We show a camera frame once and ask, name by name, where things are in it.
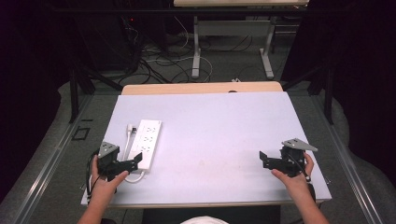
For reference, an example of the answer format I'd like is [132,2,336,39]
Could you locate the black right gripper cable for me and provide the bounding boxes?
[287,153,313,184]

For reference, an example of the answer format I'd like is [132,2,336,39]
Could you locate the metal floor rail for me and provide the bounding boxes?
[11,92,95,224]
[310,92,385,224]

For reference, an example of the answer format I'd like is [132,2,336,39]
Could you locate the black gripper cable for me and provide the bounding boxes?
[287,153,313,184]
[84,148,105,201]

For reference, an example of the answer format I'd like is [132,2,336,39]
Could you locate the person's left hand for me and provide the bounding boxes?
[89,154,130,205]

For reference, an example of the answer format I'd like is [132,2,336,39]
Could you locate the white table mat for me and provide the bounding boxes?
[80,91,332,209]

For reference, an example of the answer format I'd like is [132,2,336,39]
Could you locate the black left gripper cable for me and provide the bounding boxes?
[84,148,105,201]

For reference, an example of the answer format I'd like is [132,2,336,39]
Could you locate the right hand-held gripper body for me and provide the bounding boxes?
[279,137,318,178]

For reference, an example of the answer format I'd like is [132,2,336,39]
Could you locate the white floor cable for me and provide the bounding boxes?
[146,15,214,83]

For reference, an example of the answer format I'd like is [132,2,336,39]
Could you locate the desk with white legs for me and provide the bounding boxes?
[173,0,310,80]

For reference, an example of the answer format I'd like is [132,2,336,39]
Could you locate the person's right hand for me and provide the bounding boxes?
[271,152,316,195]

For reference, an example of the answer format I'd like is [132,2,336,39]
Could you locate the wooden table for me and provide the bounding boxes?
[120,80,285,96]

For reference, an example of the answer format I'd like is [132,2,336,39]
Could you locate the white power cable with plug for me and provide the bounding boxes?
[121,123,147,184]

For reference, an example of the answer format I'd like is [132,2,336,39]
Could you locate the white power strip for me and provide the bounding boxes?
[128,119,163,172]

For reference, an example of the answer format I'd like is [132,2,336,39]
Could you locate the black metal stand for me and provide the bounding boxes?
[68,59,124,124]
[281,60,336,126]

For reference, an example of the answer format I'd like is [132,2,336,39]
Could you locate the bundle of black floor cables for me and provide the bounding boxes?
[120,15,219,85]

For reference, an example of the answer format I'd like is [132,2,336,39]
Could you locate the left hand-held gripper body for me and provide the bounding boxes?
[96,141,125,182]

